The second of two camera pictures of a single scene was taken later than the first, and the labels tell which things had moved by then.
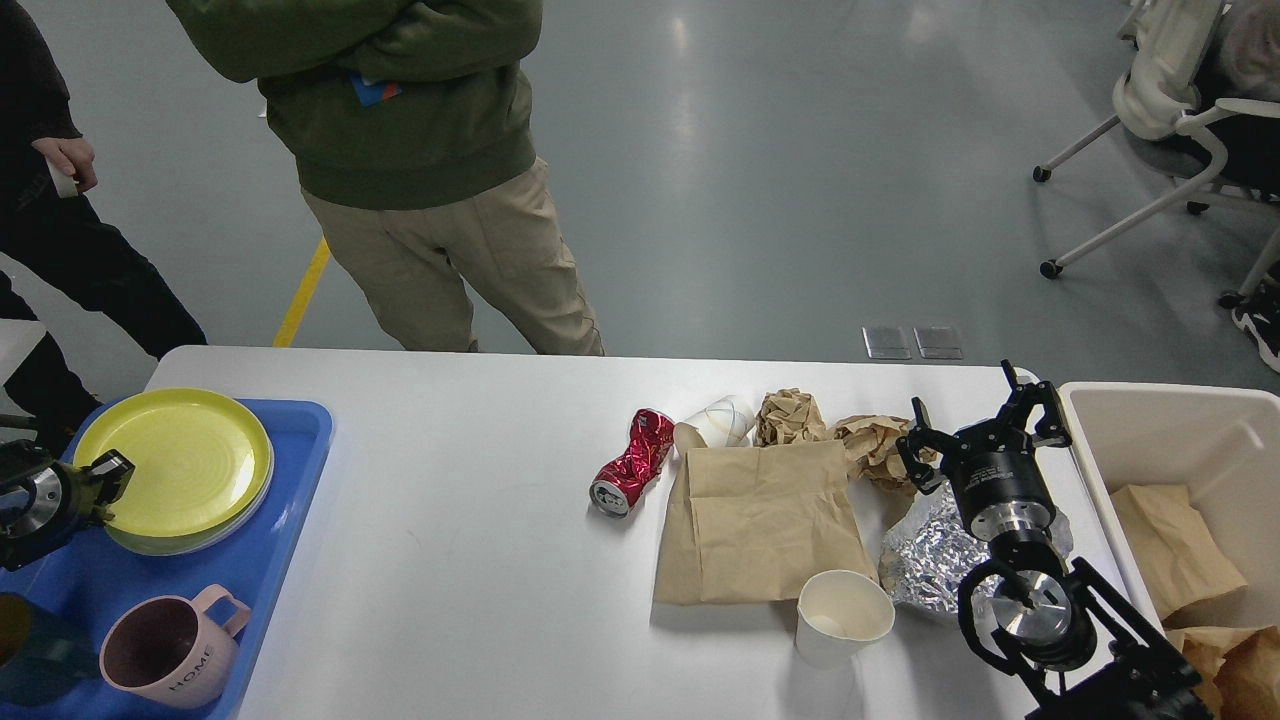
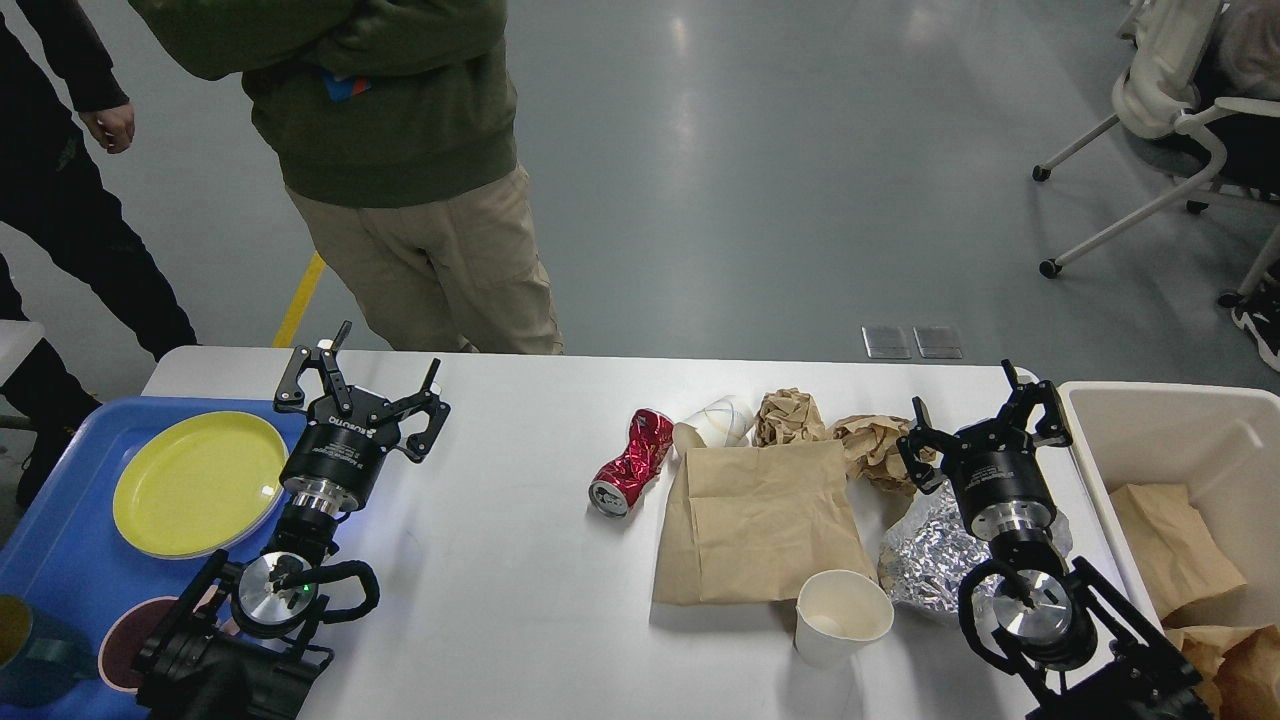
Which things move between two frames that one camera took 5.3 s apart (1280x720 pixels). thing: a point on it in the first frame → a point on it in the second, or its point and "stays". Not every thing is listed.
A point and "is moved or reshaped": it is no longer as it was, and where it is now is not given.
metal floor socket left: (889, 342) stays
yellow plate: (200, 460) is moved or reshaped
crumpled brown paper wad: (871, 449) stays
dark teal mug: (43, 654) stays
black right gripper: (1009, 506) stays
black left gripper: (43, 503) → (332, 462)
